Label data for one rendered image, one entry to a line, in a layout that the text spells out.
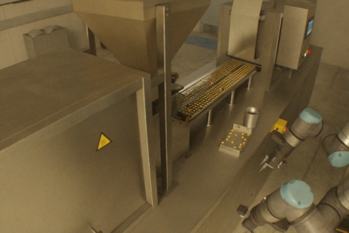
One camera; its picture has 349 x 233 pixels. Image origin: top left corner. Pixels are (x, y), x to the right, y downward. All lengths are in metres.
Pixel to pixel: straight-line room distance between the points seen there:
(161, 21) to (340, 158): 0.82
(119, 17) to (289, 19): 1.22
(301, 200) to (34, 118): 0.69
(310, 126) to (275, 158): 0.22
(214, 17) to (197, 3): 5.10
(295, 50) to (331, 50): 3.54
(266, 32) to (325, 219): 1.24
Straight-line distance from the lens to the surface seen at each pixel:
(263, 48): 1.78
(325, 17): 5.20
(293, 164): 2.55
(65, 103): 0.60
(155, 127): 0.95
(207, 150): 1.27
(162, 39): 0.73
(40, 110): 0.60
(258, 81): 1.86
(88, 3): 0.87
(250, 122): 1.43
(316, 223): 0.80
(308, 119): 1.13
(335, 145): 1.11
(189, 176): 1.13
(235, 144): 1.31
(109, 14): 0.80
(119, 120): 0.70
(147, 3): 0.69
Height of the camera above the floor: 1.62
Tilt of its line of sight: 30 degrees down
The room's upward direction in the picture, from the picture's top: straight up
